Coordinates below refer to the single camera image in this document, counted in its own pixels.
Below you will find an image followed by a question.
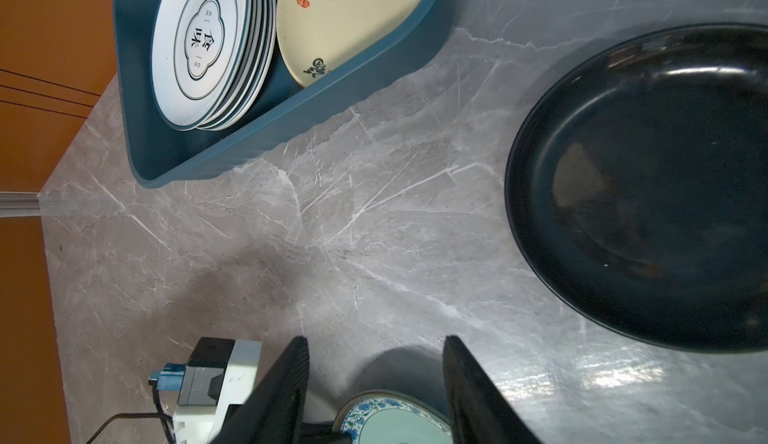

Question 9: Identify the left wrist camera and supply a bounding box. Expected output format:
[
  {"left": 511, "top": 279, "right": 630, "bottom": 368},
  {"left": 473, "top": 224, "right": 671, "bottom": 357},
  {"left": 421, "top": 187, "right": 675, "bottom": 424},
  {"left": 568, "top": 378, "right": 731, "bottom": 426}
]
[{"left": 149, "top": 337, "right": 262, "bottom": 443}]

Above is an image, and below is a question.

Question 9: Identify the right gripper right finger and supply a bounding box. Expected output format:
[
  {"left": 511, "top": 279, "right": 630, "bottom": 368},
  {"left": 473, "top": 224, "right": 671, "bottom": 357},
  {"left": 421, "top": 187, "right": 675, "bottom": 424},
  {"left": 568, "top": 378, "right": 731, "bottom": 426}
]
[{"left": 442, "top": 335, "right": 540, "bottom": 444}]

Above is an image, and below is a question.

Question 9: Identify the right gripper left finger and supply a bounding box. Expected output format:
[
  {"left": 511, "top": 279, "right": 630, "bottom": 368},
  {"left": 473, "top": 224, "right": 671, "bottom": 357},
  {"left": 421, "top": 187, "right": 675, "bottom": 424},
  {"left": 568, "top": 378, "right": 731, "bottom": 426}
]
[{"left": 213, "top": 336, "right": 310, "bottom": 444}]

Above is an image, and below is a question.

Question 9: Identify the cream calligraphy plate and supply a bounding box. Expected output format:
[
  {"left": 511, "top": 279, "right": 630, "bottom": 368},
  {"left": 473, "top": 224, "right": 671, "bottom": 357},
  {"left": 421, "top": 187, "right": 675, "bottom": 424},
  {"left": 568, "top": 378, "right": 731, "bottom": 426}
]
[{"left": 277, "top": 0, "right": 421, "bottom": 88}]

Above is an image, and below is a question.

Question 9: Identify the teal patterned plate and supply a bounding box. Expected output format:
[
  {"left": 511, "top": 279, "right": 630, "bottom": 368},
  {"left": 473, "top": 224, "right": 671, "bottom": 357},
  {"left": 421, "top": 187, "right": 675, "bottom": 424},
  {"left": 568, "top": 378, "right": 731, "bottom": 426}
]
[{"left": 333, "top": 390, "right": 453, "bottom": 444}]

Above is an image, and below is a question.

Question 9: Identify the black plate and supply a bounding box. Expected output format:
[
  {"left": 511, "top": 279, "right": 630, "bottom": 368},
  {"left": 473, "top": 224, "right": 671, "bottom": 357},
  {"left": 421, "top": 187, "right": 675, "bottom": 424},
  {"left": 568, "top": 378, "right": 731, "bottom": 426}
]
[{"left": 504, "top": 23, "right": 767, "bottom": 354}]

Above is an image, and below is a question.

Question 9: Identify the white flower pattern plate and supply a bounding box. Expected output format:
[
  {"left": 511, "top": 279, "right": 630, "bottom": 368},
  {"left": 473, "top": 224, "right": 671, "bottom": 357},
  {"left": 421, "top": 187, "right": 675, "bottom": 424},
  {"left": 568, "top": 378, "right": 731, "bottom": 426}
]
[{"left": 150, "top": 0, "right": 251, "bottom": 131}]

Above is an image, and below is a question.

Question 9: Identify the teal plastic bin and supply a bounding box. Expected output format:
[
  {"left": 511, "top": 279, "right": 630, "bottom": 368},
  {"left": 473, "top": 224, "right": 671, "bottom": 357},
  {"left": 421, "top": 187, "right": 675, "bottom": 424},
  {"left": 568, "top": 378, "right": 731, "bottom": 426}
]
[{"left": 113, "top": 0, "right": 456, "bottom": 189}]

